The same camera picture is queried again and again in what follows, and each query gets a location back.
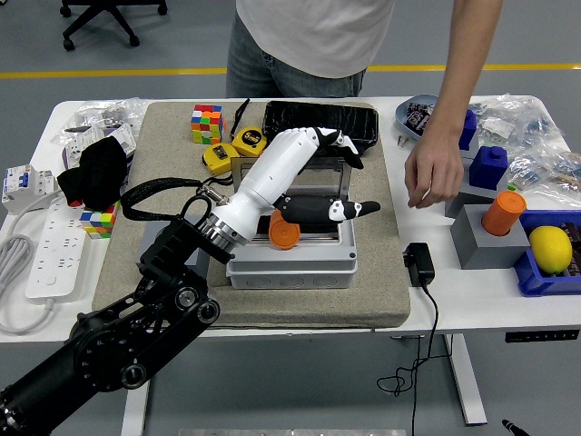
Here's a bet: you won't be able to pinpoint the person's left hand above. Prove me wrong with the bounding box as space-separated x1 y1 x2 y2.
403 129 467 210

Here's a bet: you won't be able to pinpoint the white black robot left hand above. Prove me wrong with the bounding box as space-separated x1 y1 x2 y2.
211 126 382 249

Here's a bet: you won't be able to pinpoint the orange cylinder battery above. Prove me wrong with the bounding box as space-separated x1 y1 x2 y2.
268 213 301 252
480 190 527 237

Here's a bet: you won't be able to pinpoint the grey electrical box clear lid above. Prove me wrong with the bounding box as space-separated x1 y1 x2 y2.
225 156 359 291

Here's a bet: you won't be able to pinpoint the yellow tape measure 5m print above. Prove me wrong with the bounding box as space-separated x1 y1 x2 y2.
229 97 269 159

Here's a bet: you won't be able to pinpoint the blue block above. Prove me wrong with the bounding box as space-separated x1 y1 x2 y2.
458 110 478 151
468 144 508 191

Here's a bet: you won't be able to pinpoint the dark packets in dish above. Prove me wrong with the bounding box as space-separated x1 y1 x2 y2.
405 103 433 136

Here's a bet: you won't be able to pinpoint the yellow tape measure small label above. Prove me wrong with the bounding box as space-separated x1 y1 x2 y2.
199 142 244 187

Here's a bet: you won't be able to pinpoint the blue-grey dish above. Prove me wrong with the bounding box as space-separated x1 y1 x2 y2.
394 94 441 146

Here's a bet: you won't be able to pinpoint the white table leg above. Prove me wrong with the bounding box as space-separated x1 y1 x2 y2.
442 334 489 427
120 381 156 436

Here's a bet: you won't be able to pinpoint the black crocodile-pattern case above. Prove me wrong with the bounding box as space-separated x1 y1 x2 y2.
261 100 380 158

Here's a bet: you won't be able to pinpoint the colourful puzzle cube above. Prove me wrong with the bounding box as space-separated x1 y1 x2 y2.
79 202 122 240
190 104 227 145

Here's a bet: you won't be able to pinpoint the grey block with round hole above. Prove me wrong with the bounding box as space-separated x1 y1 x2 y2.
138 216 211 285
449 203 532 271

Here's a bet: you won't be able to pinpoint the black table control panel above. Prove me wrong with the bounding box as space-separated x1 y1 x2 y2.
505 330 581 344

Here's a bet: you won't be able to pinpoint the black power adapter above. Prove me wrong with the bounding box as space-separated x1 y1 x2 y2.
403 242 436 287

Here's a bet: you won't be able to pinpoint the clear plastic bag of parts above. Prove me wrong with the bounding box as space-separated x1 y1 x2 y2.
52 97 149 146
471 94 568 154
506 149 581 205

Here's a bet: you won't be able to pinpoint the grey-brown mat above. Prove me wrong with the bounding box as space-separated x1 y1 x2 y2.
92 100 412 332

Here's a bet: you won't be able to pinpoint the yellow lemon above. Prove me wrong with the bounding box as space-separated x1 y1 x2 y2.
528 225 574 275

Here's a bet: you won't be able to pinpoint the blue plastic bin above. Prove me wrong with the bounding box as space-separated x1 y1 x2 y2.
513 209 581 299

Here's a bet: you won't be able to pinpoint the person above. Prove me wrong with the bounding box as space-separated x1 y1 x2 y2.
225 0 396 99

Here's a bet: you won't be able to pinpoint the dark packets in bin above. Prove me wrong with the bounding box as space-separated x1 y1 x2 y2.
560 222 581 278

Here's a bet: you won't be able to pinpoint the black cloth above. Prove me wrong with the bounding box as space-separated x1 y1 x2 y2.
56 137 130 210

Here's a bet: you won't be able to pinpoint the black office chair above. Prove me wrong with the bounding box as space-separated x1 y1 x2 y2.
58 0 169 52

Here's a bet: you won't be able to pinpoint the white power strip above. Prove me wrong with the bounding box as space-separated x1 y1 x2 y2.
25 194 92 300

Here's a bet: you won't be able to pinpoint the white circuit breaker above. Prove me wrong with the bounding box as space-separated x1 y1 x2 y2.
1 163 60 214

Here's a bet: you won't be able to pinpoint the black adapter cord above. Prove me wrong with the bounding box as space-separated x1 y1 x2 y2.
377 279 455 436

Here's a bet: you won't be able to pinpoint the white wall socket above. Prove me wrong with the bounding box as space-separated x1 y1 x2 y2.
61 134 94 172
103 124 137 158

